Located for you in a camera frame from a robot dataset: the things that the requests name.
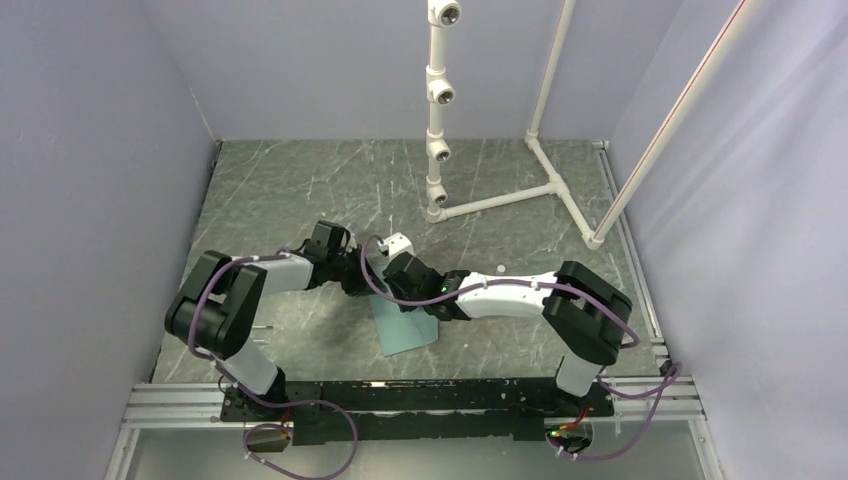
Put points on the teal paper envelope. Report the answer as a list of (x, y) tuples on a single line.
[(399, 331)]

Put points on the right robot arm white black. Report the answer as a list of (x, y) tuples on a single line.
[(588, 314)]

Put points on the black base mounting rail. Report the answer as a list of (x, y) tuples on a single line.
[(520, 408)]

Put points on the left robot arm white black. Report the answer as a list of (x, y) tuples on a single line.
[(214, 310)]

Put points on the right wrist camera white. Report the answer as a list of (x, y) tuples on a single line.
[(394, 245)]

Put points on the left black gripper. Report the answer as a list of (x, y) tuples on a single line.
[(359, 283)]

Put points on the aluminium frame rail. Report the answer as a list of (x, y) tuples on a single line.
[(639, 402)]

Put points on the white pvc pipe frame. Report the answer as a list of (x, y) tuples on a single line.
[(538, 70)]

